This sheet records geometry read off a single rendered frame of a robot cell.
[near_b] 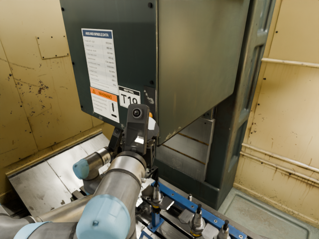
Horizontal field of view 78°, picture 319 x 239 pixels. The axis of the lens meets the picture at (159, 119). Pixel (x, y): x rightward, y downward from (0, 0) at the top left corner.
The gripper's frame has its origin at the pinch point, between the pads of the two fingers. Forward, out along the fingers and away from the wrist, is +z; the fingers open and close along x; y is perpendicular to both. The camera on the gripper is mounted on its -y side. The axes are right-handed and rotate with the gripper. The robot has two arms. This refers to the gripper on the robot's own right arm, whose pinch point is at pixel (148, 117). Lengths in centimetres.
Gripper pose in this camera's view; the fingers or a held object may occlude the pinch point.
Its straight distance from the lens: 58.2
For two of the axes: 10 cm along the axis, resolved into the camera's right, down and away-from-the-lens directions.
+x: 9.9, 0.7, -1.4
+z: 1.6, -4.5, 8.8
